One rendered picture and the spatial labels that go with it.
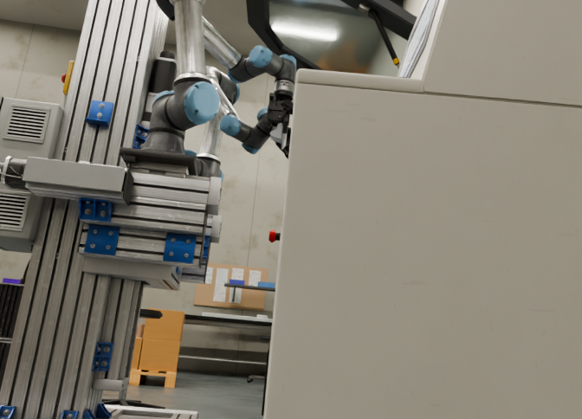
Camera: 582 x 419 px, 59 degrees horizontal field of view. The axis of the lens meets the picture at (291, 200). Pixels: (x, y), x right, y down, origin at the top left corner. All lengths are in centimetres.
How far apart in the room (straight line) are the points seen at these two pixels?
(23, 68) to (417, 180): 1108
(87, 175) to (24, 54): 1038
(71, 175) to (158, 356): 454
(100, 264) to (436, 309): 115
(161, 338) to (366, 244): 520
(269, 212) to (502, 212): 921
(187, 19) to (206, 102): 27
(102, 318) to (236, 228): 820
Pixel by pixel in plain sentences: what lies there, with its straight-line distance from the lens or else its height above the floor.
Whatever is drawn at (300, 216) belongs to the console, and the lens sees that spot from 83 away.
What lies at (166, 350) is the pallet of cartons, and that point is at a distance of 594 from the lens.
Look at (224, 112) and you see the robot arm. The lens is 209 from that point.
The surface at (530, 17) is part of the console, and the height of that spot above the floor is 112.
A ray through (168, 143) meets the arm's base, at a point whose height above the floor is 109.
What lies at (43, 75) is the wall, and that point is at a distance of 1153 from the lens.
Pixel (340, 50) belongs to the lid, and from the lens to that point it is 224.
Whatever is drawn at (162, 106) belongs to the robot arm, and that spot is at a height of 120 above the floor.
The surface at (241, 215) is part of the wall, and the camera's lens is 998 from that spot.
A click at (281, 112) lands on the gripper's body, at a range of 189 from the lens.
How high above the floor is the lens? 51
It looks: 16 degrees up
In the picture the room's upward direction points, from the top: 5 degrees clockwise
